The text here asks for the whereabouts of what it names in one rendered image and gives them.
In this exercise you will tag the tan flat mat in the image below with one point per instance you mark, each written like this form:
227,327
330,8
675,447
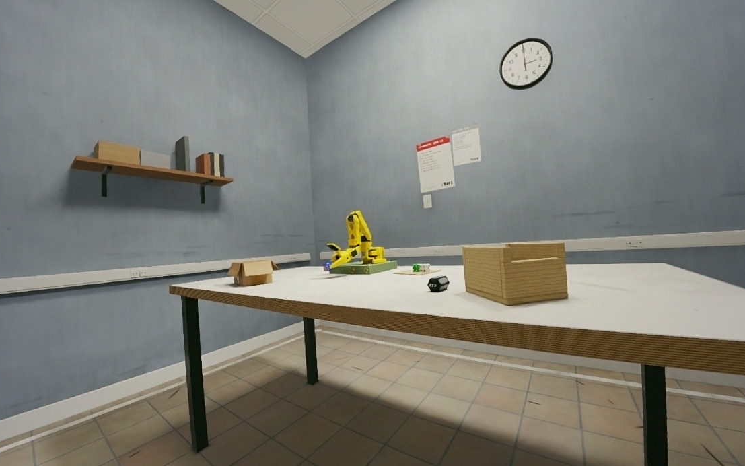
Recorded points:
410,272

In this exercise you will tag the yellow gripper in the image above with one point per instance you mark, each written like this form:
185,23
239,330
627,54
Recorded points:
340,257

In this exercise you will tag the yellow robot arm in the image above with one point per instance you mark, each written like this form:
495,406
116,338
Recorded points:
358,242

